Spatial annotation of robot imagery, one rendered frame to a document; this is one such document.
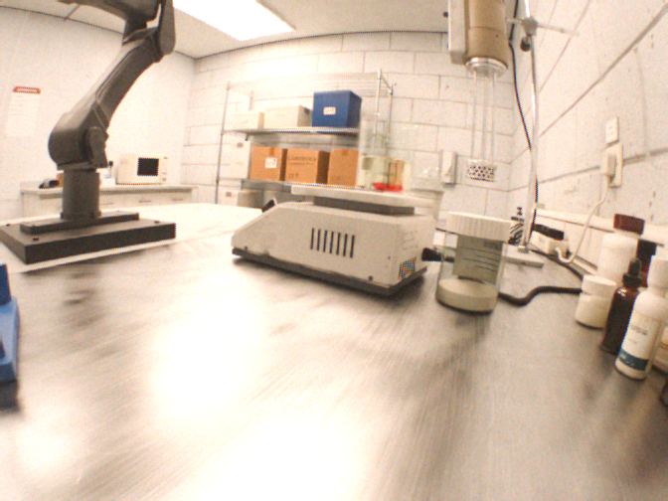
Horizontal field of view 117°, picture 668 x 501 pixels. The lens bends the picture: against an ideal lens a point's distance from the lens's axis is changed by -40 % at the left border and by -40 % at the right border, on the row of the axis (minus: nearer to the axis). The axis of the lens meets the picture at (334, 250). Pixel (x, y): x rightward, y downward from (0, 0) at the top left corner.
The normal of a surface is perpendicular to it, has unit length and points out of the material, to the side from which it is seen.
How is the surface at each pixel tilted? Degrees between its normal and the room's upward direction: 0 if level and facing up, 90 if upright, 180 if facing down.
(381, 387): 0
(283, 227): 90
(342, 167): 91
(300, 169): 91
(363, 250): 90
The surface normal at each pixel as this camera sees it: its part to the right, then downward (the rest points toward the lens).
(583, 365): 0.10, -0.98
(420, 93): -0.38, 0.14
